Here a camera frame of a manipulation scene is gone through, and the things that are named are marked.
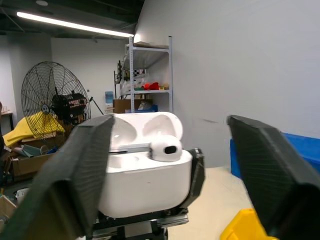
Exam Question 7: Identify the white plastic basket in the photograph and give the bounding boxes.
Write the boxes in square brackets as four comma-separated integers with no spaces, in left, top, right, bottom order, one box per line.
[15,187,31,205]

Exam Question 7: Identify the light wooden box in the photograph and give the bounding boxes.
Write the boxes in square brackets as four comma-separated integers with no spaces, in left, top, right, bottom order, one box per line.
[0,194,18,226]

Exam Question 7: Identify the blue plastic bin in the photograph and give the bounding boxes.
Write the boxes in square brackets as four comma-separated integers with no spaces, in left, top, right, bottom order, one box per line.
[229,132,320,179]

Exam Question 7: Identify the yellow cloth sheet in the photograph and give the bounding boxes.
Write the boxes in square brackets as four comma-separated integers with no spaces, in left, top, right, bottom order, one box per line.
[2,110,66,149]

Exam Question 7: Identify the white earbud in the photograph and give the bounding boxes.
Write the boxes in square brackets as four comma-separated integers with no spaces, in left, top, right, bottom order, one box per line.
[148,134,184,162]

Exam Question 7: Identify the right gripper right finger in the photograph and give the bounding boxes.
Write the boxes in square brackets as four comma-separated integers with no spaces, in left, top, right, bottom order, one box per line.
[226,114,320,240]

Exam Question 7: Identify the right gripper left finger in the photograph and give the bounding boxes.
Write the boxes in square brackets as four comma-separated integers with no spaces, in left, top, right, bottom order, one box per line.
[0,114,115,240]

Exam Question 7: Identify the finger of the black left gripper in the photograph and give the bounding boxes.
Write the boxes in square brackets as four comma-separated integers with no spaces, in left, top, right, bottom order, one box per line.
[174,147,206,211]

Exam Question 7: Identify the black industrial floor fan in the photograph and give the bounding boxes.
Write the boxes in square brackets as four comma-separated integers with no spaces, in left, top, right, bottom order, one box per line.
[20,61,92,141]

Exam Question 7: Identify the open brown cardboard box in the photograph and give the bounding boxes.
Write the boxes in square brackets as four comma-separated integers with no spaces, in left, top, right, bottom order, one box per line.
[9,151,58,183]

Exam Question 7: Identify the long ceiling light strip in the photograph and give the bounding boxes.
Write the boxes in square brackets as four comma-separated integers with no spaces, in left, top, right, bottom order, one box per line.
[15,11,136,39]

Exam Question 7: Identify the blue water dispenser bottle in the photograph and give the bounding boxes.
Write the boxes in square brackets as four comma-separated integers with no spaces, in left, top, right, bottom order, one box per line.
[104,90,115,105]

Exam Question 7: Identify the yellow plastic bin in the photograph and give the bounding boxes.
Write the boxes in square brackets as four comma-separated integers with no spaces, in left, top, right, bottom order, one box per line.
[219,208,280,240]

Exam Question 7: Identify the white earbud charging case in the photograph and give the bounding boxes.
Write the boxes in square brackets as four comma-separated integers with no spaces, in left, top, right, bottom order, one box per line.
[97,111,194,219]

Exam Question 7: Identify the white metal shelf rack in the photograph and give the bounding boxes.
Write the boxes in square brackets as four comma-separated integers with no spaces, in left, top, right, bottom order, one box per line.
[123,35,174,114]

